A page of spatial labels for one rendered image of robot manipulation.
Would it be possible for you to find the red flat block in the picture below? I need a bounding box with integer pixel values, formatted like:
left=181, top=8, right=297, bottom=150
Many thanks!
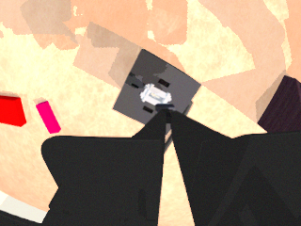
left=0, top=95, right=26, bottom=127

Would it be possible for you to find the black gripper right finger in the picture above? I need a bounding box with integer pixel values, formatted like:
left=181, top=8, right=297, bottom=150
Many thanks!
left=170, top=110, right=301, bottom=226

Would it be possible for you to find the magenta rectangular bar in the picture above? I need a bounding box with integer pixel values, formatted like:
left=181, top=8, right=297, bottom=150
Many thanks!
left=37, top=101, right=61, bottom=134

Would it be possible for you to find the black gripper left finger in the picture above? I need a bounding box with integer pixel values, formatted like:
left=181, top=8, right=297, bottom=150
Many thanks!
left=40, top=112, right=166, bottom=226

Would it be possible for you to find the black usb plug with grey metal tip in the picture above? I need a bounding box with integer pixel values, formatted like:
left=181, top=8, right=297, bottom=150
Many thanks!
left=154, top=103, right=174, bottom=124

